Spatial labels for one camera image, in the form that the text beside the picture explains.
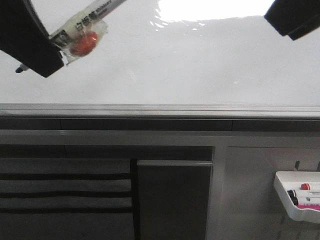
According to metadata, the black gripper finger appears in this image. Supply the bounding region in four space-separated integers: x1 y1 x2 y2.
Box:
0 0 64 78
264 0 320 41

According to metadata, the white whiteboard marker with tape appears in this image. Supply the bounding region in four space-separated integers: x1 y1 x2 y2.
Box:
15 0 128 74

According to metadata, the white plastic marker tray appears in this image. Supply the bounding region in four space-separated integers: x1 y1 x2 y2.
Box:
273 171 320 224

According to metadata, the grey striped fabric organizer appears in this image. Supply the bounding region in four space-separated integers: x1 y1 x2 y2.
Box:
0 158 140 240

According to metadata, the red capped marker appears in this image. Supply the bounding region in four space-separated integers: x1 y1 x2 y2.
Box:
300 182 320 191

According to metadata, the black capped marker upper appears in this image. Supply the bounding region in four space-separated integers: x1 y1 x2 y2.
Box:
286 189 320 198

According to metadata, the black capped marker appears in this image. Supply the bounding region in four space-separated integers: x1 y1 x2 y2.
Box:
286 189 320 198
289 196 320 206

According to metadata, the black capped marker lower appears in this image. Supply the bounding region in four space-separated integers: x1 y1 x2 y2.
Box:
289 196 320 206

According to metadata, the pink eraser block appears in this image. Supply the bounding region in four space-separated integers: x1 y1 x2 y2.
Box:
296 205 320 211

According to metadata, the dark grey panel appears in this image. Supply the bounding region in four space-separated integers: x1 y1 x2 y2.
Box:
138 163 212 240

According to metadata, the white whiteboard with metal frame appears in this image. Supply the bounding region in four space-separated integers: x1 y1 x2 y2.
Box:
0 0 320 119

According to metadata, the black wall hook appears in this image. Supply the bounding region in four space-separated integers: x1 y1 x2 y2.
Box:
294 161 300 171

